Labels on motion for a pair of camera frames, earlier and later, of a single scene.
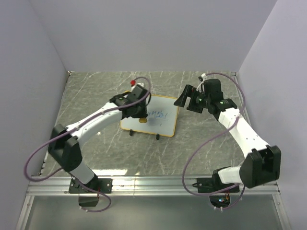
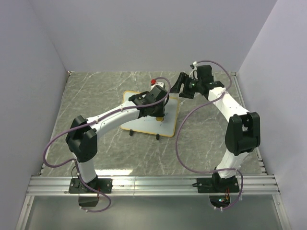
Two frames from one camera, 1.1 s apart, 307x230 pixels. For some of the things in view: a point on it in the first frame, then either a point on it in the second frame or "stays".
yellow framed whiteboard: x=161 y=117 stays
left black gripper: x=144 y=113 → x=161 y=113
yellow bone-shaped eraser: x=143 y=120 → x=159 y=118
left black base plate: x=103 y=185 stays
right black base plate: x=208 y=185 stays
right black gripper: x=189 y=91 → x=183 y=78
